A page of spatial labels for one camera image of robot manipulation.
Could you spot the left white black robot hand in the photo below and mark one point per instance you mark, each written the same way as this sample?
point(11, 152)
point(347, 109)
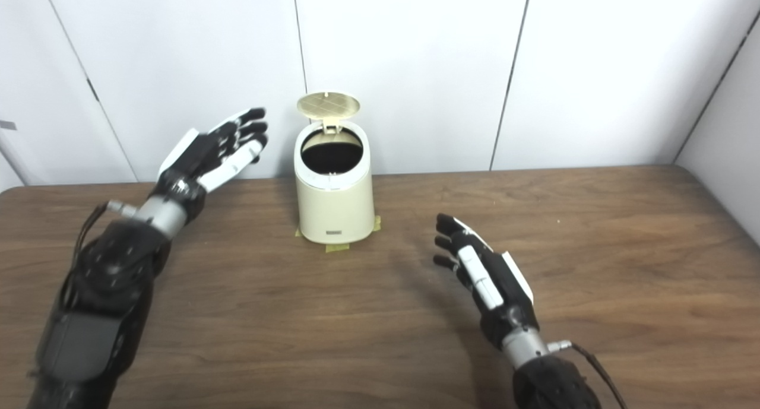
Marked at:
point(196, 159)

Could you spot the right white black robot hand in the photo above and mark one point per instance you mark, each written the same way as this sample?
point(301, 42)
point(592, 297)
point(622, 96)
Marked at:
point(504, 296)

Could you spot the round cream bin lid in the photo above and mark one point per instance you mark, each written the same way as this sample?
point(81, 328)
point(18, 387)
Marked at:
point(328, 105)

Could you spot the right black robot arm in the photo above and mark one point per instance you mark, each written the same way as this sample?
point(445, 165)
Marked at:
point(552, 385)

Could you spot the cream-colored bin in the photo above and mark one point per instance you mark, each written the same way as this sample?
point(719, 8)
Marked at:
point(335, 210)

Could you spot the black wall panel hinge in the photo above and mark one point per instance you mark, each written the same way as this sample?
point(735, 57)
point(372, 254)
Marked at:
point(93, 90)

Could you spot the small grey wall label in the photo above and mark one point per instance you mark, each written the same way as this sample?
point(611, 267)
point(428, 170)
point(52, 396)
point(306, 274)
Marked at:
point(8, 125)

